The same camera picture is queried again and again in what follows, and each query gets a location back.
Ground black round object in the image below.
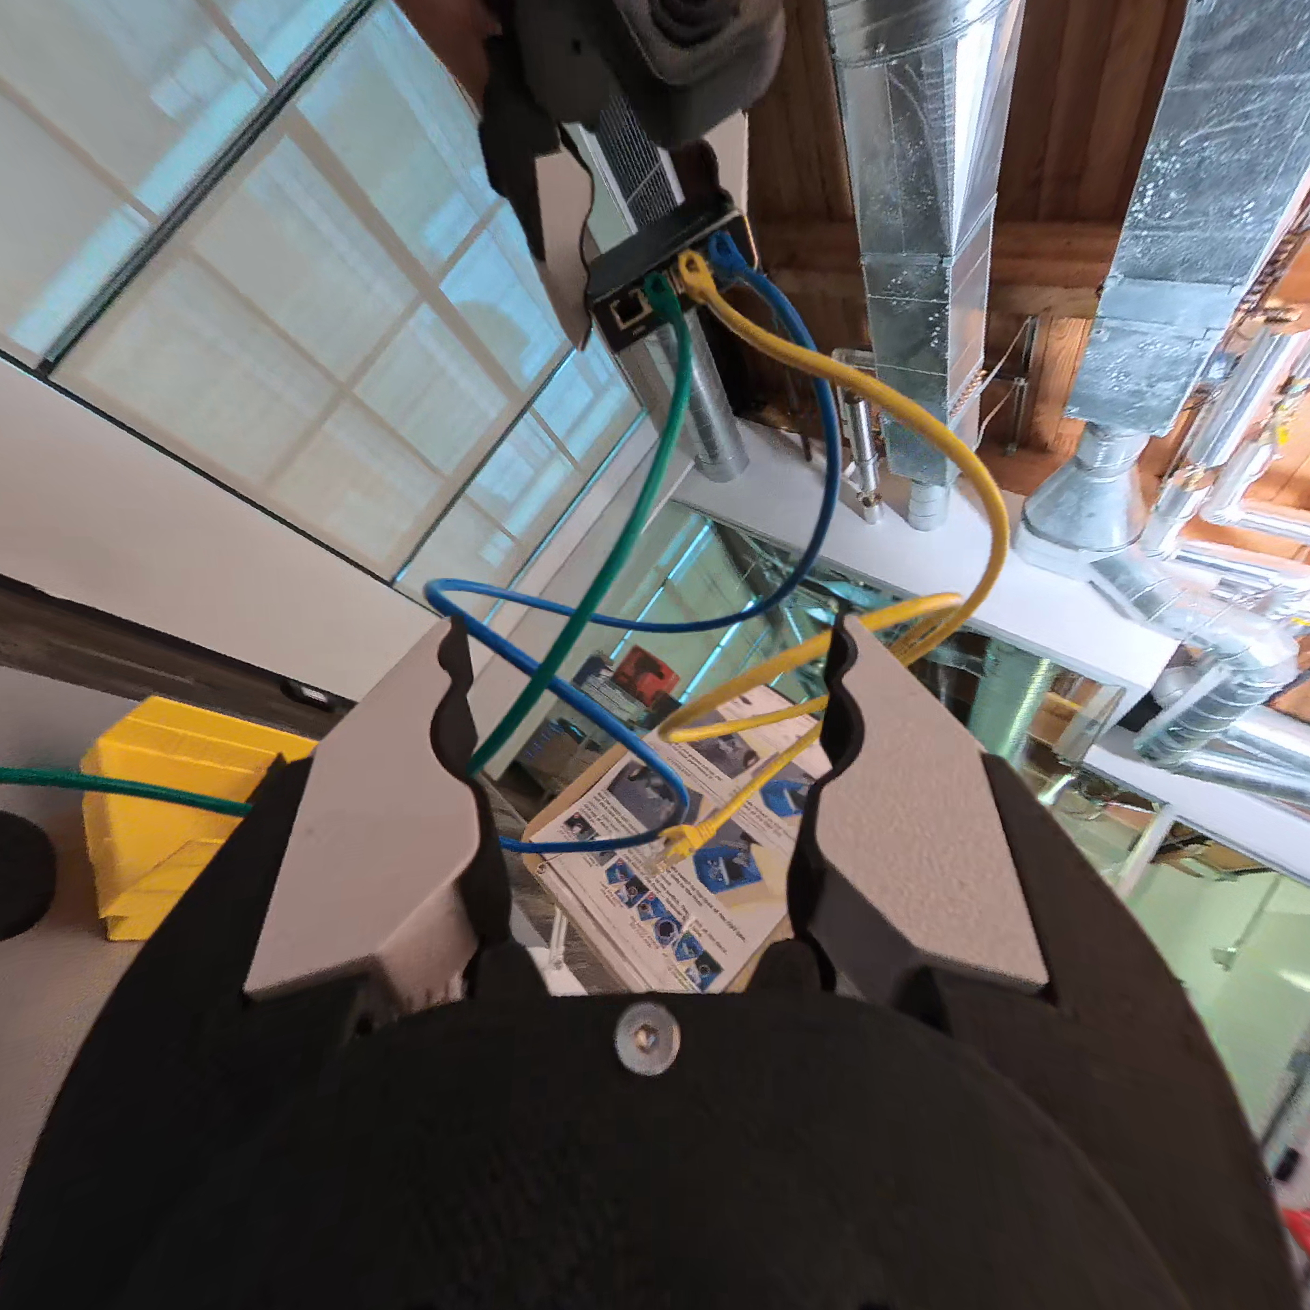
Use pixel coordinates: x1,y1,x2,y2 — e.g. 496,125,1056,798
0,811,60,940

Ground rectangular silver insulated duct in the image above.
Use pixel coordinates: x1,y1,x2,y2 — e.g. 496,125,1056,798
824,0,1025,532

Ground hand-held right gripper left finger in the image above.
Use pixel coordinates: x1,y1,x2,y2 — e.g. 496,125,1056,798
244,614,513,1003

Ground silver pipe with brass valve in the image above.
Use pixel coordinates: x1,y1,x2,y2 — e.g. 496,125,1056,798
832,348,891,525

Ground blue ethernet cable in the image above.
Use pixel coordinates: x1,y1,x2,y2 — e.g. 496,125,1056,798
423,229,846,856

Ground white vent grille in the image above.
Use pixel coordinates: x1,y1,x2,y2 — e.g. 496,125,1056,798
563,92,685,235

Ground printed instruction sheet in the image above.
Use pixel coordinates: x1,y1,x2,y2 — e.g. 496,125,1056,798
532,695,836,993

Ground silver duct with cone end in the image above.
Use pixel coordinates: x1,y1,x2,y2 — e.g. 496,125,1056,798
1011,0,1310,578

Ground round silver spiral duct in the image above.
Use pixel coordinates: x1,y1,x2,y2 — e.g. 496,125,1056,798
629,307,755,485

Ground yellow plastic bin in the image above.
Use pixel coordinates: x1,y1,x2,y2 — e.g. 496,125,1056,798
80,695,322,943

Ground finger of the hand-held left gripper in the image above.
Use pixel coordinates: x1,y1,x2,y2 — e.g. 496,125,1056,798
701,112,754,221
535,128,601,344

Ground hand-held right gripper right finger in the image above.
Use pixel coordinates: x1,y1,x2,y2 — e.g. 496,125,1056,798
786,611,1055,992

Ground green ethernet cable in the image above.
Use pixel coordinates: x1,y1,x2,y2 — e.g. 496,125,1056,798
0,271,697,818

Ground yellow ethernet cable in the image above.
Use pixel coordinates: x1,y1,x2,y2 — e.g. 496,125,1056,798
655,248,1012,872

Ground large framed window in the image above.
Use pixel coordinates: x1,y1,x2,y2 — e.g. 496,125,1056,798
0,0,666,625

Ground silver insulated pipes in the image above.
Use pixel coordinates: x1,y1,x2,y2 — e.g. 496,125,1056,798
1095,327,1310,814

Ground red and black box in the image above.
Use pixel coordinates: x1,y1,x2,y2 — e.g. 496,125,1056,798
612,644,683,709

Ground black ethernet switch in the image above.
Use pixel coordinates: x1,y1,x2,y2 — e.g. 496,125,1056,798
584,196,764,355

